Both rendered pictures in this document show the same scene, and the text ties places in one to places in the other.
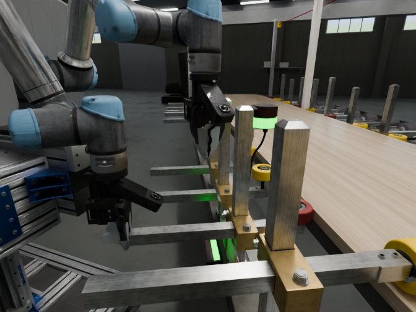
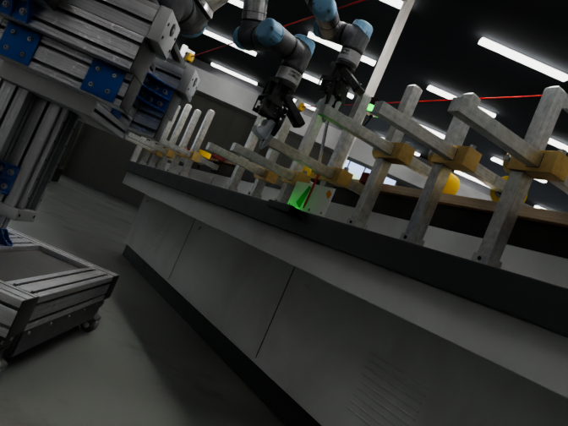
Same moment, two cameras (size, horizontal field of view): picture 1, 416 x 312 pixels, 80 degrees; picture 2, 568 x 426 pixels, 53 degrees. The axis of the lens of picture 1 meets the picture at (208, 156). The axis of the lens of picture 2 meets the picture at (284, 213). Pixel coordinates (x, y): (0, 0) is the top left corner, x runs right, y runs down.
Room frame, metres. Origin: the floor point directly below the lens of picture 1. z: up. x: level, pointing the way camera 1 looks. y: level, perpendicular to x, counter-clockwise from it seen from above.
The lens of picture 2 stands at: (-1.14, 0.70, 0.57)
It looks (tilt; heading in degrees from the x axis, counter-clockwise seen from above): 3 degrees up; 338
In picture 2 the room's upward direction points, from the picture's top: 23 degrees clockwise
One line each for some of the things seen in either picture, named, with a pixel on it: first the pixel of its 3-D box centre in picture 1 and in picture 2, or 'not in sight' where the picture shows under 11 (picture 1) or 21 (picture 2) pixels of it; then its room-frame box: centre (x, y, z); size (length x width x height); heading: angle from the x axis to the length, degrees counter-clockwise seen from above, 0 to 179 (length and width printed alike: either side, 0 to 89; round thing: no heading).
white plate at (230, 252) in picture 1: (227, 242); (308, 198); (0.60, -0.06, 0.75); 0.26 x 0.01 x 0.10; 6
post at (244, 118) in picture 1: (240, 198); (337, 158); (0.58, -0.08, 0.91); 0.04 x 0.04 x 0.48; 6
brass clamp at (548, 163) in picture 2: not in sight; (535, 164); (-0.19, -0.17, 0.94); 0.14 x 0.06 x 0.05; 6
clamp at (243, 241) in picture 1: (242, 225); (334, 177); (0.55, -0.09, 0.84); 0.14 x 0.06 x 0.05; 6
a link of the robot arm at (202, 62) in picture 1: (203, 64); (347, 58); (0.62, 0.01, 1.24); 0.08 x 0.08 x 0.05
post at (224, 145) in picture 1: (223, 166); (301, 156); (0.82, -0.06, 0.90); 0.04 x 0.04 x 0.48; 6
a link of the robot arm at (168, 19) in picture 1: (166, 29); (330, 27); (0.66, 0.10, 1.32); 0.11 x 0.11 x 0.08; 53
